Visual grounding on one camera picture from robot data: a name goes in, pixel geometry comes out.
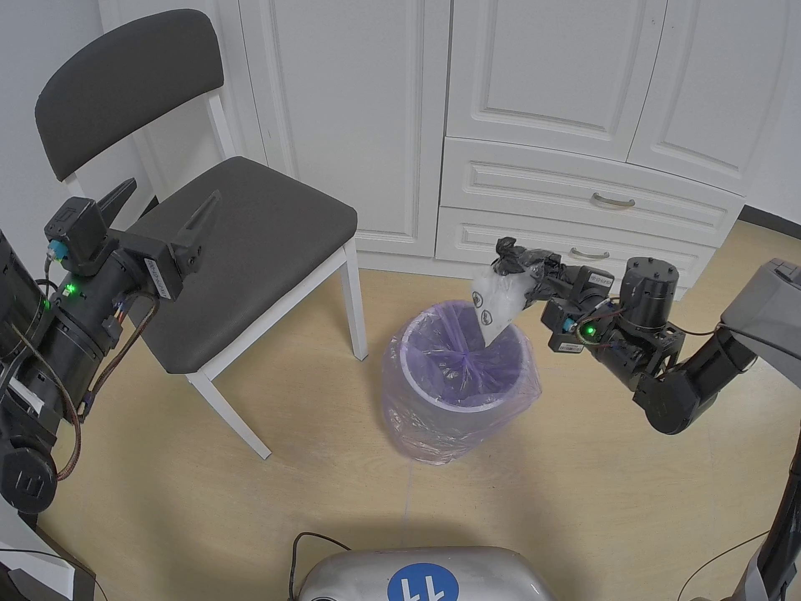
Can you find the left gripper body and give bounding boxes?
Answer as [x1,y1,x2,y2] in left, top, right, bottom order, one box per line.
[50,235,190,344]

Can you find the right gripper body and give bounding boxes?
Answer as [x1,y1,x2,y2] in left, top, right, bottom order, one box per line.
[563,265,627,336]

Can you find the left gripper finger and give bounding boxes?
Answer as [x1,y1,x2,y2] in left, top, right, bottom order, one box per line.
[94,178,138,229]
[170,190,222,275]

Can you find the white printed wrapper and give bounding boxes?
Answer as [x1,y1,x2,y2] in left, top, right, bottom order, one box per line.
[471,267,539,348]

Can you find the purple plastic bag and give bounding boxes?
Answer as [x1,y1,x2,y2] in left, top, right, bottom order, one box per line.
[382,300,542,467]

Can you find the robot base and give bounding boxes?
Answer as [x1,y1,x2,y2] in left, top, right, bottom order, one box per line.
[300,545,558,601]

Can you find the white trash bin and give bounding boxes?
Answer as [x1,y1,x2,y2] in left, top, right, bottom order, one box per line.
[391,311,536,462]

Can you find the white chair dark grey cushions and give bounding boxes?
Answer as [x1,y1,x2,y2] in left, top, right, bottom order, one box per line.
[34,9,368,460]

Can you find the white wardrobe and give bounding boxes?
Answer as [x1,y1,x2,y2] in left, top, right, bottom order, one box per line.
[94,0,792,302]

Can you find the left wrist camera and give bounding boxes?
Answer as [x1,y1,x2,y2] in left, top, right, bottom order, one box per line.
[44,197,121,277]

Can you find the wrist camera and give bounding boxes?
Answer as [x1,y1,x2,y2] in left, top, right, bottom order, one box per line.
[540,301,595,355]
[44,197,121,277]

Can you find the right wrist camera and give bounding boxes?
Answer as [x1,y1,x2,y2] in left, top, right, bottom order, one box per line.
[540,301,595,355]

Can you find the black cable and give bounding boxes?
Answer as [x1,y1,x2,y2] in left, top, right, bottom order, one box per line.
[289,531,351,596]
[679,530,771,601]

